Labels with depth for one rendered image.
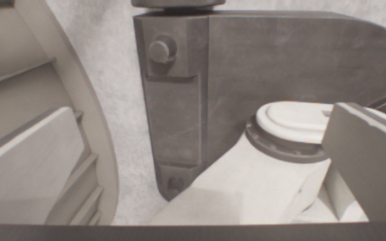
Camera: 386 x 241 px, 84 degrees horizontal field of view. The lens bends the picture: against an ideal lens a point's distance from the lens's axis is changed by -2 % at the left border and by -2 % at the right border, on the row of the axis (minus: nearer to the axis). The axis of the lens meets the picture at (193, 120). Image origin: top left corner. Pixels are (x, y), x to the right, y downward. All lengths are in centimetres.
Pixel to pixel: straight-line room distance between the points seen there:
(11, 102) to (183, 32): 51
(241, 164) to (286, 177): 6
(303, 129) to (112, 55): 58
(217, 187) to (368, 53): 36
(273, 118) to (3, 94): 65
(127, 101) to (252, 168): 55
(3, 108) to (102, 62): 29
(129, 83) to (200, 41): 37
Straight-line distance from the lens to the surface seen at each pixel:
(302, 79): 49
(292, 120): 36
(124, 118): 82
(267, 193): 30
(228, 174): 31
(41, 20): 83
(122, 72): 74
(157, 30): 43
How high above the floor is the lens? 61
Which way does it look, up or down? 57 degrees down
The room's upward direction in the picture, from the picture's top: 158 degrees counter-clockwise
